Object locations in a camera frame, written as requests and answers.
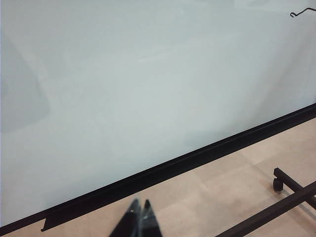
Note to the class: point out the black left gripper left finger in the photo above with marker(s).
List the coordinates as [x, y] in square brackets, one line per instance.
[129, 219]

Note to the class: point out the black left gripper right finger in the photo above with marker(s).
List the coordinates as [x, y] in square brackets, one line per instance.
[149, 219]

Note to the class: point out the black whiteboard tray ledge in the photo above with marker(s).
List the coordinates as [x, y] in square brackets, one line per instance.
[172, 170]

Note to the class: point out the black metal stand base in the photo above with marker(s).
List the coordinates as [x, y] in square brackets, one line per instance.
[284, 205]

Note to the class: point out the white glass whiteboard black frame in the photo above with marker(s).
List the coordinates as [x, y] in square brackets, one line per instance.
[123, 86]

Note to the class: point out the black caster wheel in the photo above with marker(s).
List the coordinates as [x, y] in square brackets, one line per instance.
[277, 185]

